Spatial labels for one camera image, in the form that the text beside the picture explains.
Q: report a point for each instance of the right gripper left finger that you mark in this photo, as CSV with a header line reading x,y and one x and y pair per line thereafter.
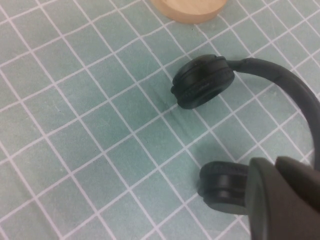
x,y
275,212

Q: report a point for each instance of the green white-checkered tablecloth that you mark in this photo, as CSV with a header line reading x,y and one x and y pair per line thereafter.
x,y
87,125

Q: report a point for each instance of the black over-ear headphones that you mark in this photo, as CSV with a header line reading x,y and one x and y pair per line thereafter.
x,y
200,77

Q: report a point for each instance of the wooden headphone stand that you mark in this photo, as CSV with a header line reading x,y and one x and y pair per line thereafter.
x,y
190,11

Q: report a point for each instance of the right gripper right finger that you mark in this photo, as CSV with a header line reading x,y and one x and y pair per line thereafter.
x,y
300,175

